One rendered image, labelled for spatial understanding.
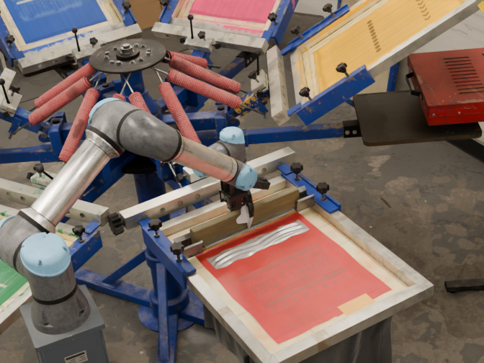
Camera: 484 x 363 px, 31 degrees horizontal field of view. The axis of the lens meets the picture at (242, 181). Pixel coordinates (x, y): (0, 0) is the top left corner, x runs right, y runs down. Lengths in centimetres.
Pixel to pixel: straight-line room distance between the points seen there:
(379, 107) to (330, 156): 152
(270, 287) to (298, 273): 11
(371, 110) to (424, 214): 115
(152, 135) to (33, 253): 43
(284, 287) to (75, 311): 72
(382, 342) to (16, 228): 120
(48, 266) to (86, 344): 27
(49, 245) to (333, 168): 300
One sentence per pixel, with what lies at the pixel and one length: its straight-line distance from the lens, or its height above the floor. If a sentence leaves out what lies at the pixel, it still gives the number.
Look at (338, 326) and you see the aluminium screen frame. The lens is 257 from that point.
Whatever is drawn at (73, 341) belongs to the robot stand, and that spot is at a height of 117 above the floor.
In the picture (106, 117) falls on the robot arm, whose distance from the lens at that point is 241.
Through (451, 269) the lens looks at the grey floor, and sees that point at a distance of 434.
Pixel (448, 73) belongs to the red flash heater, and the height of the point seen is 110.
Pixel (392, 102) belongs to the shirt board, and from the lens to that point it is 373.
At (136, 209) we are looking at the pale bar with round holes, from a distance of 303.
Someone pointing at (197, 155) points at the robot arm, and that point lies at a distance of 245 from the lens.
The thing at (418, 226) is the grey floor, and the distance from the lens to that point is 461.
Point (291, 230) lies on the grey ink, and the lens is 298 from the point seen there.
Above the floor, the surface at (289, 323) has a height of 95.
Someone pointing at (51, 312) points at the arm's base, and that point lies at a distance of 233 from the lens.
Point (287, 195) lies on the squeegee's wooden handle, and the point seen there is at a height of 105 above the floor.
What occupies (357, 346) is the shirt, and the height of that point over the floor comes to 78.
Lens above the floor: 273
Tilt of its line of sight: 33 degrees down
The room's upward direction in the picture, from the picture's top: 6 degrees counter-clockwise
